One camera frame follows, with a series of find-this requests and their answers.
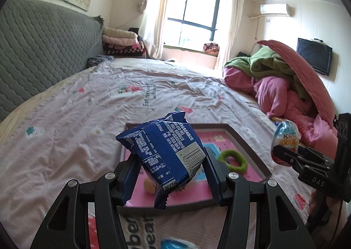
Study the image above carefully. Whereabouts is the black wall television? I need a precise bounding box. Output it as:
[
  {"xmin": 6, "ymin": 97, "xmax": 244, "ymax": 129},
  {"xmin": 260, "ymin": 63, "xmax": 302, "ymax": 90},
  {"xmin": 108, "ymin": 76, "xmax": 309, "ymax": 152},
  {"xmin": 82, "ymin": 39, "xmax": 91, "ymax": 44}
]
[{"xmin": 297, "ymin": 38, "xmax": 333, "ymax": 76}]

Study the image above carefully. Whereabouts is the pink folded blanket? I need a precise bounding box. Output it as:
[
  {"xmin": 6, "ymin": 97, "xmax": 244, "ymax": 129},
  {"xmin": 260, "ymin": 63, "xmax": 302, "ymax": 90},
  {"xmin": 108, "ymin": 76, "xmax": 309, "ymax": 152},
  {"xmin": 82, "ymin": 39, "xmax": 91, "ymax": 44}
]
[{"xmin": 103, "ymin": 38, "xmax": 143, "ymax": 48}]

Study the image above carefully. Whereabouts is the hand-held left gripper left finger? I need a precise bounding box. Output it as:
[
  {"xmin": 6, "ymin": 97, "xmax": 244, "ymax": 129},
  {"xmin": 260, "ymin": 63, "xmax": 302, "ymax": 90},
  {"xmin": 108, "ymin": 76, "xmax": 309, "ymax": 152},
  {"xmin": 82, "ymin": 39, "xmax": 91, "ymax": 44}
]
[{"xmin": 30, "ymin": 153, "xmax": 143, "ymax": 249}]

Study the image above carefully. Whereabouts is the blue snack packet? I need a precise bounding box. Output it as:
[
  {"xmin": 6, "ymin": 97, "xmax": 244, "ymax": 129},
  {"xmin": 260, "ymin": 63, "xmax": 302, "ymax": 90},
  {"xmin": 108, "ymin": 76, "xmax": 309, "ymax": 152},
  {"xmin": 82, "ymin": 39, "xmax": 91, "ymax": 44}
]
[{"xmin": 116, "ymin": 111, "xmax": 207, "ymax": 210}]

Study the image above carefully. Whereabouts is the beige folded blanket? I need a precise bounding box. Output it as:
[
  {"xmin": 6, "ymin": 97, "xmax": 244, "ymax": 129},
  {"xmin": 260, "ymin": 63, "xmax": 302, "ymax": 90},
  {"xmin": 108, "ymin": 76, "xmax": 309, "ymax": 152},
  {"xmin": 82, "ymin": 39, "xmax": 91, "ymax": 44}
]
[{"xmin": 102, "ymin": 27, "xmax": 138, "ymax": 40}]

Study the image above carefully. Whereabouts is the green fuzzy ring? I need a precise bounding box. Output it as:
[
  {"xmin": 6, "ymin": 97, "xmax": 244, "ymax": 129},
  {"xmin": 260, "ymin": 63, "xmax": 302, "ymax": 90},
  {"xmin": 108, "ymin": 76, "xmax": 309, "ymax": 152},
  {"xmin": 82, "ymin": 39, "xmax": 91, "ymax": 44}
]
[{"xmin": 218, "ymin": 150, "xmax": 247, "ymax": 172}]

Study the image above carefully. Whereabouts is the cream curtain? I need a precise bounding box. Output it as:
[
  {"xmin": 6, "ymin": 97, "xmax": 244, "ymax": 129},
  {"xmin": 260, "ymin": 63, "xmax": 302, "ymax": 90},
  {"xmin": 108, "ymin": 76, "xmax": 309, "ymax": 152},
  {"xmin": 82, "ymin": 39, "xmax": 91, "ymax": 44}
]
[
  {"xmin": 214, "ymin": 0, "xmax": 246, "ymax": 71},
  {"xmin": 138, "ymin": 0, "xmax": 176, "ymax": 60}
]

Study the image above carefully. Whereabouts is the white air conditioner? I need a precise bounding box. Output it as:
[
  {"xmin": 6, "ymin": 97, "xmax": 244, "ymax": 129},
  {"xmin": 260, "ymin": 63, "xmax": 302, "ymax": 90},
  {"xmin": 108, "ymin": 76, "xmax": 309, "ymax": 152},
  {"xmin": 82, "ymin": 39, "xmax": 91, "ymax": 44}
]
[{"xmin": 260, "ymin": 4, "xmax": 292, "ymax": 17}]

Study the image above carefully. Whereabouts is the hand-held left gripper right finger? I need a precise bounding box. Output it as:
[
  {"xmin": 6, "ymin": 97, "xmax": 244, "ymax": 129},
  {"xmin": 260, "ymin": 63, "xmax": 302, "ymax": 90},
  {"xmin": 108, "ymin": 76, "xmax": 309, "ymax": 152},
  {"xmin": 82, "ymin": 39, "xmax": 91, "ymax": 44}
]
[{"xmin": 203, "ymin": 147, "xmax": 316, "ymax": 249}]

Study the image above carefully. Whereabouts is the sheer mesh drawstring pouch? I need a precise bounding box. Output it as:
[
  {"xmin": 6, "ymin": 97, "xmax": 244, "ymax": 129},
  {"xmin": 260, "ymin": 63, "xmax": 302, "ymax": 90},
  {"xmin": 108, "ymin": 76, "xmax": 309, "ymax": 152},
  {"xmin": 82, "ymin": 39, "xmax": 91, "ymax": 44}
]
[{"xmin": 144, "ymin": 176, "xmax": 192, "ymax": 196}]

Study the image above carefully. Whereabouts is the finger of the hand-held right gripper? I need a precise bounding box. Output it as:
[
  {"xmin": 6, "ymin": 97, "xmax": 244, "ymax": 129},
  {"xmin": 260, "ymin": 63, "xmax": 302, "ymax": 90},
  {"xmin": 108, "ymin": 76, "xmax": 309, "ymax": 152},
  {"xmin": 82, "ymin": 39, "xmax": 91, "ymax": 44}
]
[
  {"xmin": 297, "ymin": 146, "xmax": 334, "ymax": 165},
  {"xmin": 271, "ymin": 145, "xmax": 309, "ymax": 170}
]

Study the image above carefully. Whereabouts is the pink quilt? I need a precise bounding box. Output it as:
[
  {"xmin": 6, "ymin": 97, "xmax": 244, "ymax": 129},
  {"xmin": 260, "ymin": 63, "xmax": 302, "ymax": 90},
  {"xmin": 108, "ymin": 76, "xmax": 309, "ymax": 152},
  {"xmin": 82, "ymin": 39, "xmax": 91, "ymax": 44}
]
[{"xmin": 223, "ymin": 66, "xmax": 339, "ymax": 153}]

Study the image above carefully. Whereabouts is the person's right hand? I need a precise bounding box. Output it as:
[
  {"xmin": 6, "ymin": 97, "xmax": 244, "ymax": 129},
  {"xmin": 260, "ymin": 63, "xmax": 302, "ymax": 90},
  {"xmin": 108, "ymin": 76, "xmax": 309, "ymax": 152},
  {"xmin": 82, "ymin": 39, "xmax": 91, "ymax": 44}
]
[{"xmin": 308, "ymin": 191, "xmax": 343, "ymax": 238}]

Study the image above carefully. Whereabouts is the grey patterned cloth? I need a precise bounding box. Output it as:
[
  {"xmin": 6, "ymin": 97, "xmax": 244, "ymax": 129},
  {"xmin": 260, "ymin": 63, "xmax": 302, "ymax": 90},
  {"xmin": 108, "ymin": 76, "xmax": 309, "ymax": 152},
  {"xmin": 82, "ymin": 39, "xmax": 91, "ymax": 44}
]
[{"xmin": 87, "ymin": 56, "xmax": 114, "ymax": 68}]

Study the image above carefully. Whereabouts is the dark patterned folded blanket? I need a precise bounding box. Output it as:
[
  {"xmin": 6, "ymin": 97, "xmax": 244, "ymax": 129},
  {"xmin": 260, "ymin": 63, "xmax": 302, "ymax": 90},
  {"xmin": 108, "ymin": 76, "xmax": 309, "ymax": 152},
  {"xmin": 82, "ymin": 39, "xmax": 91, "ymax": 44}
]
[{"xmin": 104, "ymin": 43, "xmax": 149, "ymax": 59}]

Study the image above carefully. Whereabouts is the grey quilted headboard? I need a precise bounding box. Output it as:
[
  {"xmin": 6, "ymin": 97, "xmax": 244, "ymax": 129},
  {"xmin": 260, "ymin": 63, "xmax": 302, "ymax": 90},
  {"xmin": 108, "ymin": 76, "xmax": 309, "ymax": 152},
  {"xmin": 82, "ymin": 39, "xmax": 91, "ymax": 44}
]
[{"xmin": 0, "ymin": 0, "xmax": 105, "ymax": 122}]

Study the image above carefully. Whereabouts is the green blanket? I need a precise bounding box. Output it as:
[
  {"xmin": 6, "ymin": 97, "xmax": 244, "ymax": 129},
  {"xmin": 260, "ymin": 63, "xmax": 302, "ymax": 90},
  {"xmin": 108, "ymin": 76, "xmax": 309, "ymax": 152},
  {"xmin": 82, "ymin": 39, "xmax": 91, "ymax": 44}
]
[{"xmin": 224, "ymin": 46, "xmax": 316, "ymax": 100}]

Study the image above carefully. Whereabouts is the blue egg-shaped toy packet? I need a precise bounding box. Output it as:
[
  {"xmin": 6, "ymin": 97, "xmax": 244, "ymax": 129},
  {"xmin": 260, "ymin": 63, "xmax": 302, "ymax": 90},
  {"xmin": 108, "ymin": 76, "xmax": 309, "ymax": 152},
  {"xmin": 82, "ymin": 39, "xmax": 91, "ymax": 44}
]
[
  {"xmin": 271, "ymin": 120, "xmax": 301, "ymax": 167},
  {"xmin": 160, "ymin": 239, "xmax": 202, "ymax": 249}
]

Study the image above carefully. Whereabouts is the dark framed window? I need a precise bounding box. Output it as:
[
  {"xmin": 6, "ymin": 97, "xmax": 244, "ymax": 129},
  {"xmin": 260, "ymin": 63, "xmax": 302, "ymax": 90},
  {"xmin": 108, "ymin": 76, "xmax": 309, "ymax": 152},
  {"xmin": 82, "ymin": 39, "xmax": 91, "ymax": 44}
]
[{"xmin": 165, "ymin": 0, "xmax": 224, "ymax": 47}]

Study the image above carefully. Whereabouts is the shallow brown cardboard box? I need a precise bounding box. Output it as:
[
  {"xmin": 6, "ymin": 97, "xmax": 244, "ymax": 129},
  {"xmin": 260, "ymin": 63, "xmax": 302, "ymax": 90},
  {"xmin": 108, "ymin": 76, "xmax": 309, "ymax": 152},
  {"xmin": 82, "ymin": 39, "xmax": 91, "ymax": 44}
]
[{"xmin": 118, "ymin": 123, "xmax": 272, "ymax": 217}]

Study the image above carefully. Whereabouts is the pink patterned bag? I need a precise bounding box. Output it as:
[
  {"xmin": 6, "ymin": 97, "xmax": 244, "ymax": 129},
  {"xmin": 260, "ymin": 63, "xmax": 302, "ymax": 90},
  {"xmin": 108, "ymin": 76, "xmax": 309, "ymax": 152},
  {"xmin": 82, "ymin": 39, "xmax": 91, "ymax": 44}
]
[{"xmin": 203, "ymin": 42, "xmax": 220, "ymax": 55}]

